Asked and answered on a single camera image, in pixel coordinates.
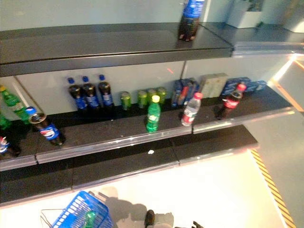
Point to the grey drink carton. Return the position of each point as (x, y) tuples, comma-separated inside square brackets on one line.
[(222, 80), (207, 85)]

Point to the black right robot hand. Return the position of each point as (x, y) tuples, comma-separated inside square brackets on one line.
[(198, 226)]

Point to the green Sprite bottle yellow cap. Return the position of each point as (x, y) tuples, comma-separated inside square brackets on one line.
[(153, 116), (4, 122), (90, 217), (15, 104)]

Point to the blue plastic shopping basket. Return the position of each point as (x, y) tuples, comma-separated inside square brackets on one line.
[(78, 202)]

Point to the Coca-Cola bottle red cap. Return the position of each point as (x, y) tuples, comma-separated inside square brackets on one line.
[(230, 103)]

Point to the blue drink multipack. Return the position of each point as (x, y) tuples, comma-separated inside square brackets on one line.
[(231, 86), (257, 85)]

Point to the blue drink carton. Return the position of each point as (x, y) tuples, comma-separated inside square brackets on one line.
[(191, 89), (177, 93)]

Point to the clear water bottle red label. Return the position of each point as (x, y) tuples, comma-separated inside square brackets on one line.
[(190, 111)]

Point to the yellow black hazard tape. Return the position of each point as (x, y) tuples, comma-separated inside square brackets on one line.
[(273, 187)]

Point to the white box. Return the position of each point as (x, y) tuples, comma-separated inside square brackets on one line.
[(242, 19)]

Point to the small white paper scrap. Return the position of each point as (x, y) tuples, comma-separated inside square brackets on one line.
[(150, 152)]

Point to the wood framed grey panel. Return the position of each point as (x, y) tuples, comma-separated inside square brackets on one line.
[(294, 85)]

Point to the white shelf back panel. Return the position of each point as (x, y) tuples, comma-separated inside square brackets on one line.
[(142, 76), (237, 67)]

